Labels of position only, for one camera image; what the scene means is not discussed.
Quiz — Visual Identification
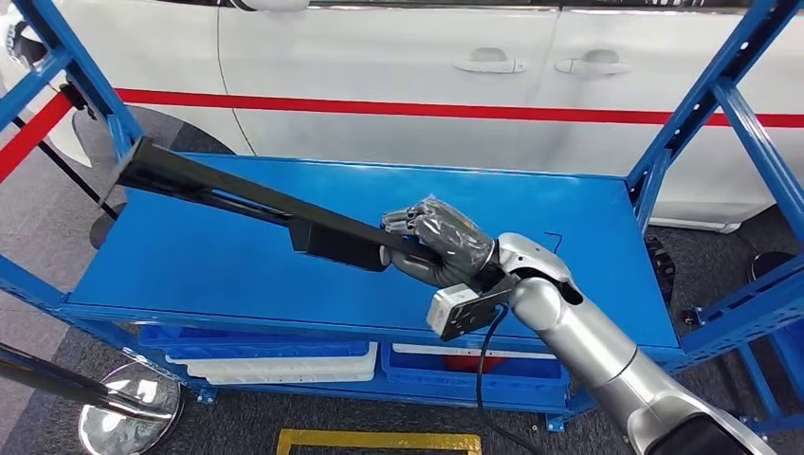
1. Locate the black camera cable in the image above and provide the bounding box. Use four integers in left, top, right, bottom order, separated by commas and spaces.
473, 304, 530, 455

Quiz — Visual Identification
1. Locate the black ribbed object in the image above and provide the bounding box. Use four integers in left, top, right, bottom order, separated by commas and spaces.
645, 235, 678, 311

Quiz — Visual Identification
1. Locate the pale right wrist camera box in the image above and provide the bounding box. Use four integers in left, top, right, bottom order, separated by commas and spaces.
426, 283, 514, 343

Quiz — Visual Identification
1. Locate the thin black pole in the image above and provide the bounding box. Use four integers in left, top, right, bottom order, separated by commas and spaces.
10, 115, 127, 250

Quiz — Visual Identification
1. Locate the blue plastic bin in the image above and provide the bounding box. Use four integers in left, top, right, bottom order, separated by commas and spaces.
381, 341, 571, 394
137, 324, 371, 361

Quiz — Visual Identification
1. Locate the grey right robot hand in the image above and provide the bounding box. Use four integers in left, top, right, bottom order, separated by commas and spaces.
379, 195, 502, 291

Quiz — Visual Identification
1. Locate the blue metal shelf rack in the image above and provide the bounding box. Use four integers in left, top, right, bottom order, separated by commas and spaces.
0, 0, 804, 436

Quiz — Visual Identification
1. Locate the belt post with black head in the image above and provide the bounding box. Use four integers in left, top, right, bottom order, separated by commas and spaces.
59, 82, 98, 122

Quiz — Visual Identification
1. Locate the red item in bin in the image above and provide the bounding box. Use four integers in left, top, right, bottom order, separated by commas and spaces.
446, 355, 507, 373

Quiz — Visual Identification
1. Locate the black plastic panel part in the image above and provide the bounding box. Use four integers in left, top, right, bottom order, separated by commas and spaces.
100, 136, 445, 273

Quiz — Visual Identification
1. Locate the chrome stanchion post with base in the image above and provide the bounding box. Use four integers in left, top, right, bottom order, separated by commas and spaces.
0, 343, 185, 455

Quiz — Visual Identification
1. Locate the white plastic bin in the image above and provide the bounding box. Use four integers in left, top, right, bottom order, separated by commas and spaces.
165, 341, 380, 386
392, 342, 556, 361

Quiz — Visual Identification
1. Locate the white car with red stripe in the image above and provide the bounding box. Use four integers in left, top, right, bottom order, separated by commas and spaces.
0, 0, 804, 235

